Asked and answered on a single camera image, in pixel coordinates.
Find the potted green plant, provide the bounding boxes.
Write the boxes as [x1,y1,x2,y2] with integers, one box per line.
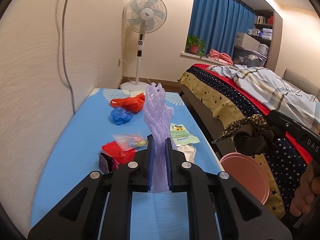
[185,35,206,56]

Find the purple foam net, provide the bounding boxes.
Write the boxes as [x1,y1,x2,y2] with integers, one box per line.
[143,82,176,193]

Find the blue curtain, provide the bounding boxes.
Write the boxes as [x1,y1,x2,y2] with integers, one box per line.
[188,0,255,56]

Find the black patterned cloth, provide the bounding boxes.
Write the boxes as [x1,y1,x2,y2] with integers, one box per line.
[213,114,285,157]

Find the white storage box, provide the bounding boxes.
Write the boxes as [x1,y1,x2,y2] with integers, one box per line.
[235,33,260,51]

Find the right hand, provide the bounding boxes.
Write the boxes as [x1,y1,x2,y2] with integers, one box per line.
[290,161,319,217]

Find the small red wrapper ball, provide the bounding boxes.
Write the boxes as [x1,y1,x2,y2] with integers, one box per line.
[101,141,137,164]

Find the grey headboard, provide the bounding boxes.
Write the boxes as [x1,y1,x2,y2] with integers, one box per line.
[282,69,319,99]

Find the white standing fan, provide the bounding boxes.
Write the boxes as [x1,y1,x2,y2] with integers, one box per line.
[120,0,167,92]

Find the green snack package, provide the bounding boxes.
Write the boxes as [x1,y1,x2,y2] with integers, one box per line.
[170,124,200,147]

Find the plaid duvet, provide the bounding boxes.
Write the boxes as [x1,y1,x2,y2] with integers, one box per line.
[207,65,320,134]

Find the white paper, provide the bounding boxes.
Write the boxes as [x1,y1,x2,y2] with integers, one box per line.
[177,145,196,163]

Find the wooden bookshelf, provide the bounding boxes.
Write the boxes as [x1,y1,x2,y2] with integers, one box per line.
[247,10,275,58]

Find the clear candy bag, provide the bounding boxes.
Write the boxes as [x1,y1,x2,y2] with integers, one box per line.
[112,133,148,151]

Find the star patterned bed blanket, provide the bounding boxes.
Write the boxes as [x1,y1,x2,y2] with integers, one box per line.
[179,66,311,219]

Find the wall power outlet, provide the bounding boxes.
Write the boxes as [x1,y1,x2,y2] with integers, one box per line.
[118,59,126,67]

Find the pink trash bin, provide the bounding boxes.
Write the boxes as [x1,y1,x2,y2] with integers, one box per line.
[220,153,270,204]

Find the blue table mat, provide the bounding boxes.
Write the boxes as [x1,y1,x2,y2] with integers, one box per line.
[30,88,225,240]

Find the grey wall cable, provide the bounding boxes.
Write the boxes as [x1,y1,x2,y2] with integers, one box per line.
[61,0,76,114]

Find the knotted red plastic bag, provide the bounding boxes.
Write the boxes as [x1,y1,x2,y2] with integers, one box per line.
[110,93,145,114]

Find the pink clothes on sill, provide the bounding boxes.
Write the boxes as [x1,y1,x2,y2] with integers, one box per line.
[207,49,233,66]

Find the dark pink patterned box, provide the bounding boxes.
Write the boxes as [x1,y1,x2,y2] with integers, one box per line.
[99,152,120,174]

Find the blue plastic bag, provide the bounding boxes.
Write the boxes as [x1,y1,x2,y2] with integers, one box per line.
[110,107,133,126]

